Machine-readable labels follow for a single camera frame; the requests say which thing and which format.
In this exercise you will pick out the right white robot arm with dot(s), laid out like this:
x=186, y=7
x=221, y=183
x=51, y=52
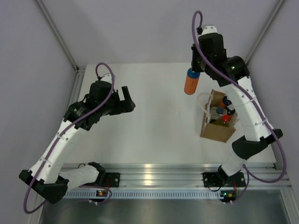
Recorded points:
x=232, y=75

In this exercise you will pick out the white slotted cable duct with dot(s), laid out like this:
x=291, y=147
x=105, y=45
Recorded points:
x=143, y=194

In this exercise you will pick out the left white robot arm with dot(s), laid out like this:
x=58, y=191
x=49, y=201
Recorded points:
x=46, y=177

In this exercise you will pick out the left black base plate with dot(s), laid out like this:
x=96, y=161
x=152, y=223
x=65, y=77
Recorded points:
x=111, y=180

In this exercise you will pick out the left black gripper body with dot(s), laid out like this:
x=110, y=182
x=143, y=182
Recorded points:
x=114, y=106

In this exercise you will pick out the aluminium frame post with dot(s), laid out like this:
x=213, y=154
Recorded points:
x=270, y=19
x=55, y=31

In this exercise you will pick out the dark blue pump bottle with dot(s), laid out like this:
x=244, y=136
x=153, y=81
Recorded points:
x=225, y=101
x=230, y=110

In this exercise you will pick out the light blue top pump bottle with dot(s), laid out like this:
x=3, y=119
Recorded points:
x=191, y=81

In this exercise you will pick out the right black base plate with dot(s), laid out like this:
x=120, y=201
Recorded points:
x=217, y=180

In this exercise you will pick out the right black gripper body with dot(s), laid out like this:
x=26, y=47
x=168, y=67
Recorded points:
x=198, y=64

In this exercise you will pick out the aluminium mounting rail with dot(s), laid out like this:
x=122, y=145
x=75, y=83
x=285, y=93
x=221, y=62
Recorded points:
x=186, y=176

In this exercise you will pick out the jute canvas tote bag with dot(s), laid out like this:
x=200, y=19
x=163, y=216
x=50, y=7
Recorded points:
x=205, y=101

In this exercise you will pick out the right aluminium frame post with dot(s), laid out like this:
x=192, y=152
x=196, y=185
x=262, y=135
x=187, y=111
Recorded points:
x=270, y=19

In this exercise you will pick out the yellow dish soap red cap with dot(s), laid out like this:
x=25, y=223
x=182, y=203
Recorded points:
x=222, y=121

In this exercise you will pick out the left aluminium frame post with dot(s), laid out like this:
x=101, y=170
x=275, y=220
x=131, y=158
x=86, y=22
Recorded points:
x=55, y=31

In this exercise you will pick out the clear bottle dark cap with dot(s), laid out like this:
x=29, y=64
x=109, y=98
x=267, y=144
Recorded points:
x=217, y=112

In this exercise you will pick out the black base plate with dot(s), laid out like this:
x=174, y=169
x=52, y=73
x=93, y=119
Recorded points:
x=217, y=180
x=111, y=180

